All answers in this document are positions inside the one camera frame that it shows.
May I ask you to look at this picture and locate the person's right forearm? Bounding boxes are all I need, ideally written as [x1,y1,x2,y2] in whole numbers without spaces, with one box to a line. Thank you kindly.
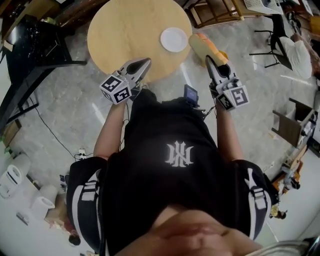
[214,102,245,162]

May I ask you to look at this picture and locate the small device with blue screen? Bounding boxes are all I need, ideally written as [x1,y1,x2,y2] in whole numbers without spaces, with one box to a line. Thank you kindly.
[184,84,200,108]

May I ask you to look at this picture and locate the person's black printed shirt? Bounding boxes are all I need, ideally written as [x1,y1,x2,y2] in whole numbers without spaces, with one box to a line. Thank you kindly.
[66,88,278,256]

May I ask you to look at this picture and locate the black floor cable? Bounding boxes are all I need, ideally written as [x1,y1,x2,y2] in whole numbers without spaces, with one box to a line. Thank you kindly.
[34,106,79,158]

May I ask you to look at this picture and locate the white perforated chair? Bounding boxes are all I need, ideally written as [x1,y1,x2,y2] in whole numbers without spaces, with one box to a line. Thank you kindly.
[243,0,285,16]

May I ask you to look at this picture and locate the small white appliance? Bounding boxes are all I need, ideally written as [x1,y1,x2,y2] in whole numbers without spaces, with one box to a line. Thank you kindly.
[30,184,59,219]

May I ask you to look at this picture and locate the person's chin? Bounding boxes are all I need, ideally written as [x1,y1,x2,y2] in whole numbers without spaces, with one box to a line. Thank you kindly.
[129,204,266,256]

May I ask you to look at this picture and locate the large white appliance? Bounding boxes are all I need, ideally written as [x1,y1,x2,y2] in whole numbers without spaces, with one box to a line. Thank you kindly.
[0,152,31,200]

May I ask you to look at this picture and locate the person's left forearm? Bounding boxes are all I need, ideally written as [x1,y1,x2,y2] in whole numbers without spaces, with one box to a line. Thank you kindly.
[93,101,127,161]

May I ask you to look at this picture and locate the white round plate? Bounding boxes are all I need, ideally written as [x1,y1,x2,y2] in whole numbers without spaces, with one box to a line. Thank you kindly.
[160,27,188,53]

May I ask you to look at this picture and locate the black metal chair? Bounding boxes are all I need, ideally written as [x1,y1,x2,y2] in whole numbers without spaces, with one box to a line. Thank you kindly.
[249,13,294,71]

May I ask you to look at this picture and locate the white power strip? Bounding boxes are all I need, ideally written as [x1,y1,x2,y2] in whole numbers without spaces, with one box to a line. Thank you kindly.
[74,148,88,160]

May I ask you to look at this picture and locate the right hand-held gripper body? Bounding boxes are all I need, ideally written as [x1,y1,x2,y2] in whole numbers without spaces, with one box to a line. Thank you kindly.
[209,76,250,111]

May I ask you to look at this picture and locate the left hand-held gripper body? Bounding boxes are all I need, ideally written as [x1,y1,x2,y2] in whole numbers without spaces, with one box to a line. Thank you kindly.
[99,65,144,105]

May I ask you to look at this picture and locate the wooden chair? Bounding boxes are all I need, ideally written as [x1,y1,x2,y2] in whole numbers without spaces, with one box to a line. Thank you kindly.
[184,0,245,29]

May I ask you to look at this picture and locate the thin black gripper cables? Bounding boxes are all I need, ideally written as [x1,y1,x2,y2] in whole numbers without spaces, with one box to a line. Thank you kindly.
[198,98,219,120]

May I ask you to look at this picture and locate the black table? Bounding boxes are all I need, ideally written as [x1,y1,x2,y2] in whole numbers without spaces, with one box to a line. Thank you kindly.
[0,14,88,131]

